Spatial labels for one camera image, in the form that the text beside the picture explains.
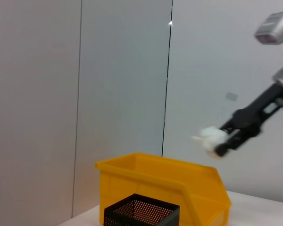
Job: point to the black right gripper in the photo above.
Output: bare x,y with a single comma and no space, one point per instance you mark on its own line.
252,115

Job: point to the white paper ball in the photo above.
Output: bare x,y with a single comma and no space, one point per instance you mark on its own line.
211,137

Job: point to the black mesh pen holder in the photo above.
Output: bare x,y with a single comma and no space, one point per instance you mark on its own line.
141,219

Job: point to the yellow plastic bin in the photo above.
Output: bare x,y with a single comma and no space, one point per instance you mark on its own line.
155,179

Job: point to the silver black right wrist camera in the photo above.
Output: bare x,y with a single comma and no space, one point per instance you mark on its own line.
273,28

